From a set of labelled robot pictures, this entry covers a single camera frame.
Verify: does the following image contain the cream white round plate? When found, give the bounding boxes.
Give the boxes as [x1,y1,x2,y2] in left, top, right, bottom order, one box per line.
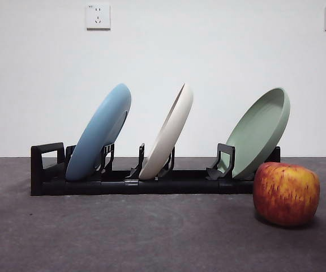
[138,82,194,180]

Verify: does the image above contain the blue round plate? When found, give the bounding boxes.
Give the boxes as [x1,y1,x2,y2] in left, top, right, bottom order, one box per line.
[65,83,132,181]

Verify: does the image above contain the pale green round plate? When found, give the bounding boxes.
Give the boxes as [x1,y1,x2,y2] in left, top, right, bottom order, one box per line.
[224,87,291,181]

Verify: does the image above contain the red yellow apple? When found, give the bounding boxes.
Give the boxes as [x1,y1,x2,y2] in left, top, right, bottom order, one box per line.
[252,161,321,227]

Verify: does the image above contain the black plastic plate rack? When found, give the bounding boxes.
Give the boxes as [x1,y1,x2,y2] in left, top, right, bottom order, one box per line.
[30,142,282,197]

